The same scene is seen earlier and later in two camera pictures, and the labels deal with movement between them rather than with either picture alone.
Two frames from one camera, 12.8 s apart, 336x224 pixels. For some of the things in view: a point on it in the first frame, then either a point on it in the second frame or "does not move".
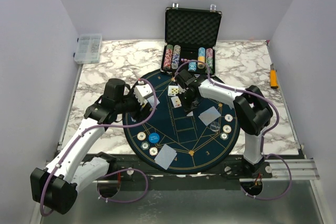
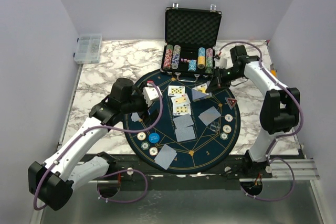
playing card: x=209 y=115 does not move
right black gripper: x=188 y=108 → x=217 y=81
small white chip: x=228 y=117 does not move
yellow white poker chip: x=227 y=128 does not move
